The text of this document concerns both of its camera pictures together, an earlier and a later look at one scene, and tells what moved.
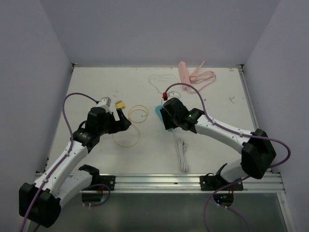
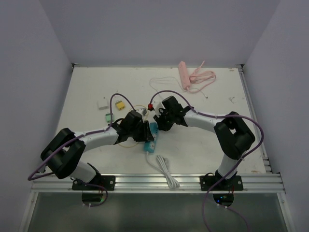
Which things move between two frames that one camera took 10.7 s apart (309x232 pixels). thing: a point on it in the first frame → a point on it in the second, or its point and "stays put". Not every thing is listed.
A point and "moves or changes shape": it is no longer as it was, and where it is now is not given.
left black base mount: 108,180 stays put
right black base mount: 211,182 stays put
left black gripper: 125,123 → 146,135
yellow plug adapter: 120,105 stays put
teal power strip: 158,108 moves or changes shape
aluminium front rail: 268,182 stays put
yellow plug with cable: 120,105 → 141,112
